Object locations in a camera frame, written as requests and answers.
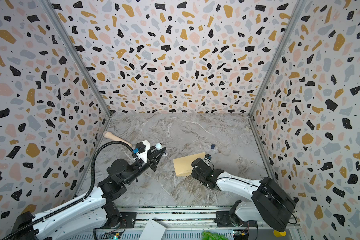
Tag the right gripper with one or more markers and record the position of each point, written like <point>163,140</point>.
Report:
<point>200,167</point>

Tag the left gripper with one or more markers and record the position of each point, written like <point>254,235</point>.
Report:
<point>151,159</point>

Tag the yellow paper envelope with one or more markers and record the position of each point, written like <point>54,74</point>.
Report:
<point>183,166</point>

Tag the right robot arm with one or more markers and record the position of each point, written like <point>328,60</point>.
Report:
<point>272,204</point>

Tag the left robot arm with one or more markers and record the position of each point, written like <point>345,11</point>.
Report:
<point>94,209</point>

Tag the green plastic bag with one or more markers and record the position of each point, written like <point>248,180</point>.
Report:
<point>212,236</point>

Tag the white paper sheet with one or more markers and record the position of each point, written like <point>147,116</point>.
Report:
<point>153,231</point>

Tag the right circuit board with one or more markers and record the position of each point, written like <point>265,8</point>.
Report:
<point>241,235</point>

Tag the circuit board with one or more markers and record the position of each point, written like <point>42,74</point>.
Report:
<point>111,236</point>
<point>241,235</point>

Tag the left circuit board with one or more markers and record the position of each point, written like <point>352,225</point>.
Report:
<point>111,236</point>

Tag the yellow cylinder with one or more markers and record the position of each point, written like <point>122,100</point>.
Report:
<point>278,234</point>

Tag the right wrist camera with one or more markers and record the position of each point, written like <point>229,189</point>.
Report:
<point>208,157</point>

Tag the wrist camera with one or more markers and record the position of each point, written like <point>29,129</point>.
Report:
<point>141,151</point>
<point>208,157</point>

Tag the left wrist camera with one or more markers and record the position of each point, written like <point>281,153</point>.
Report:
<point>141,151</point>

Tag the beige wooden stamp handle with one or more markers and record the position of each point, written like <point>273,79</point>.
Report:
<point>110,136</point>

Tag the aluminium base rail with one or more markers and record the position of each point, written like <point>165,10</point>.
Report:
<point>185,223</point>

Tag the left corner aluminium post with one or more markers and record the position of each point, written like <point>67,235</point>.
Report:
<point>53,16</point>

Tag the corner aluminium post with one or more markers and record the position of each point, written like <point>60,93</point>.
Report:
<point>53,16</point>
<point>300,4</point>

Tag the right corner aluminium post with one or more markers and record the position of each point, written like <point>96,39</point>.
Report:
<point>300,4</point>

